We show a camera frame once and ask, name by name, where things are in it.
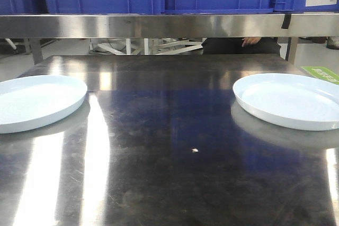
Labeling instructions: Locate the light blue plate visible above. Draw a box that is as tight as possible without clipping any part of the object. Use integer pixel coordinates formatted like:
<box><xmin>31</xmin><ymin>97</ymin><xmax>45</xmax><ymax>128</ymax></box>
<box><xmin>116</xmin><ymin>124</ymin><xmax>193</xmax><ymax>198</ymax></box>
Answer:
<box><xmin>233</xmin><ymin>73</ymin><xmax>338</xmax><ymax>131</ymax></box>
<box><xmin>1</xmin><ymin>75</ymin><xmax>87</xmax><ymax>134</ymax></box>

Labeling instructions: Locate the person in black clothes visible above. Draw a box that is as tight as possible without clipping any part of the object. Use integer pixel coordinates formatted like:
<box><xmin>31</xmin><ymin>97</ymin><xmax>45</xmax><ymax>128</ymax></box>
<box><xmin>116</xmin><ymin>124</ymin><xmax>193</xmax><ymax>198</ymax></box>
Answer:
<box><xmin>202</xmin><ymin>37</ymin><xmax>281</xmax><ymax>56</ymax></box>

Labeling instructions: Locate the black tape strip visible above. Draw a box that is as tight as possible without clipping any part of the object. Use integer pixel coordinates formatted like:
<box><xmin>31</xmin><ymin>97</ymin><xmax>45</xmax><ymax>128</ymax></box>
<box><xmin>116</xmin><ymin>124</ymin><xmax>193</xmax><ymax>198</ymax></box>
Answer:
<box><xmin>281</xmin><ymin>13</ymin><xmax>291</xmax><ymax>30</ymax></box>

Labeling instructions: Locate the green floor sign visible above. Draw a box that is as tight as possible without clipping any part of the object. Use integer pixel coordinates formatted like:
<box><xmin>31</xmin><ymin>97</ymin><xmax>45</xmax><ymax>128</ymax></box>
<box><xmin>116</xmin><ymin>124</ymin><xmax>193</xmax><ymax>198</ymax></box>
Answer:
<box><xmin>302</xmin><ymin>66</ymin><xmax>339</xmax><ymax>85</ymax></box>

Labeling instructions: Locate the white metal frame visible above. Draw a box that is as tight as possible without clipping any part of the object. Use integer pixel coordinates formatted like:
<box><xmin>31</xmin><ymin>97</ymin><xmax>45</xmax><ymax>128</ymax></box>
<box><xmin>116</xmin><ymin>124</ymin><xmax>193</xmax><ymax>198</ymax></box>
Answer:
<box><xmin>89</xmin><ymin>38</ymin><xmax>204</xmax><ymax>55</ymax></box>

